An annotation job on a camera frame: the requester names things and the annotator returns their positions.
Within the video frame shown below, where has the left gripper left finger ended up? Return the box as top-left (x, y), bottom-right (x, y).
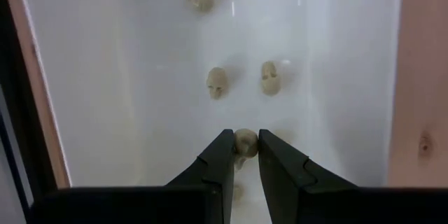
top-left (166, 128), bottom-right (237, 224)

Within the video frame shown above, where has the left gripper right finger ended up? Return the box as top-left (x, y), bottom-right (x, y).
top-left (258, 128), bottom-right (358, 224)

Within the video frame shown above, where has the white plastic bin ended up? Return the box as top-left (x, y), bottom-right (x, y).
top-left (6, 0), bottom-right (405, 224)

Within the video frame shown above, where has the black aluminium table frame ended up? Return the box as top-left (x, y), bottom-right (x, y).
top-left (0, 0), bottom-right (59, 224)

